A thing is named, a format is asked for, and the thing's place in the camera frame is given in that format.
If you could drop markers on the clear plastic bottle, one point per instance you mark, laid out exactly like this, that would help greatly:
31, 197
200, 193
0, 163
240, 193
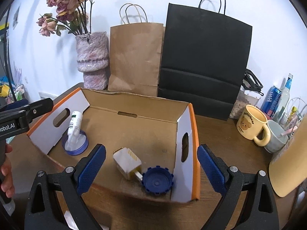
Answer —
283, 100

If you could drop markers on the red cardboard box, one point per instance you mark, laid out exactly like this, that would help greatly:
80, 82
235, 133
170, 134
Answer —
160, 132

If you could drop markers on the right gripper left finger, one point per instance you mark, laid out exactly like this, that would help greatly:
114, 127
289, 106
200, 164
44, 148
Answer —
43, 209

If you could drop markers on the black paper bag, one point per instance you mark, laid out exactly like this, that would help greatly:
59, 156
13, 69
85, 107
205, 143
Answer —
204, 59

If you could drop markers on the cluttered storage shelf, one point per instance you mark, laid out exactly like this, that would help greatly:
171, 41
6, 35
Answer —
6, 92

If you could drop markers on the white spray bottle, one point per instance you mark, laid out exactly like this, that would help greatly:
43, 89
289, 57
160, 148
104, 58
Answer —
74, 129

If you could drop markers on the cream square box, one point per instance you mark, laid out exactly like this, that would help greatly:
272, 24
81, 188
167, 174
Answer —
128, 164

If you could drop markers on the person's left hand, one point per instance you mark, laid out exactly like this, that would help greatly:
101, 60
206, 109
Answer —
7, 186

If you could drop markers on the dried rose bouquet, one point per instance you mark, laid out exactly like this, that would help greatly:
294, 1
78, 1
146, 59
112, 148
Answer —
74, 16

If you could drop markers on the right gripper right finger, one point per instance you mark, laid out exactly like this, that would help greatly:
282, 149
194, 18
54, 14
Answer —
259, 209

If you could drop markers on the blue drink can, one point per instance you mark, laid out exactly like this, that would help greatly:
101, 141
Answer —
270, 103

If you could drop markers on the brown paper bag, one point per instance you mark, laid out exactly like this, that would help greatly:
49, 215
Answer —
135, 55

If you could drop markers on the blue gear cap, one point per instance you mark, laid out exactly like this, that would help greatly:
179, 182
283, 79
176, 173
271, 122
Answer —
157, 180

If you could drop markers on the blue rimmed white lid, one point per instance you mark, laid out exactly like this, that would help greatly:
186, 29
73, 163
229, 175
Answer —
80, 146

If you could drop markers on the grey ceramic cup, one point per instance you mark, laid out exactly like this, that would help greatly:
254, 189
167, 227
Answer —
277, 140

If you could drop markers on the black stand pole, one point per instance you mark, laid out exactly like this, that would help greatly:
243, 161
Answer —
6, 56

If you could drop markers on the yellow bear mug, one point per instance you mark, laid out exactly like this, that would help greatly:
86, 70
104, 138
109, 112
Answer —
252, 125

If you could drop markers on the clear food container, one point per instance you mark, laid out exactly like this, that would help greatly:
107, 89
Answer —
245, 97

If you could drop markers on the pink marbled vase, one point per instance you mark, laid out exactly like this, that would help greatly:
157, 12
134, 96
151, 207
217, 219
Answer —
93, 59

